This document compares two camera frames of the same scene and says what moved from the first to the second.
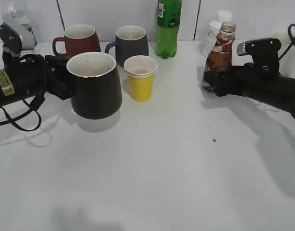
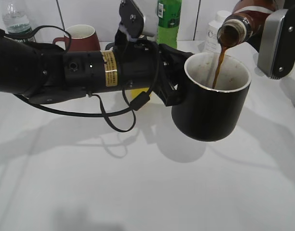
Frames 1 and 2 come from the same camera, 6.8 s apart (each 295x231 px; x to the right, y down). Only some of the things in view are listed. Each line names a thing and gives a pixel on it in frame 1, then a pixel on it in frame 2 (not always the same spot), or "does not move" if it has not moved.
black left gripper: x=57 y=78 -> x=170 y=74
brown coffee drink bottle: x=220 y=57 -> x=249 y=16
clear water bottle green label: x=13 y=16 does not move
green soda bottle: x=168 y=15 does not move
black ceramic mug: x=98 y=94 -> x=206 y=114
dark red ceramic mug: x=79 y=39 does not move
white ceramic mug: x=290 y=63 -> x=257 y=70
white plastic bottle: x=214 y=28 does not move
